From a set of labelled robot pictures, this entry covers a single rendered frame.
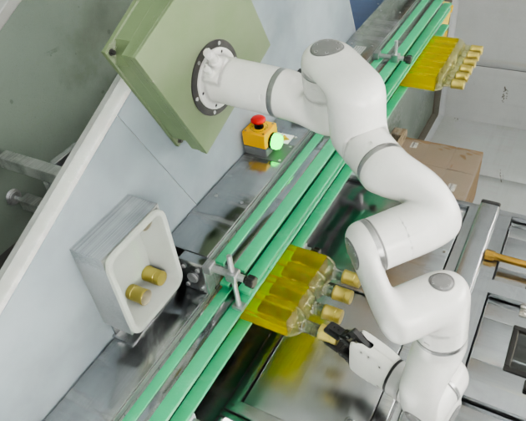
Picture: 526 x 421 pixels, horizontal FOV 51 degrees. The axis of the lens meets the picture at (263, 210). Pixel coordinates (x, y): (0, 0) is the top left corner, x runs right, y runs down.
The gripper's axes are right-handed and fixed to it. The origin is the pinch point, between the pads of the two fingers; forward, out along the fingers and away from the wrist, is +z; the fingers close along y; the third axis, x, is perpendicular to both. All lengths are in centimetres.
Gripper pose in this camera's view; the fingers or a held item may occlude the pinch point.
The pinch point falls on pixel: (334, 337)
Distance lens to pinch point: 125.2
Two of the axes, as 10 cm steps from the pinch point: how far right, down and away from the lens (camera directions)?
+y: -0.9, -7.6, -6.4
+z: -7.2, -4.0, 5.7
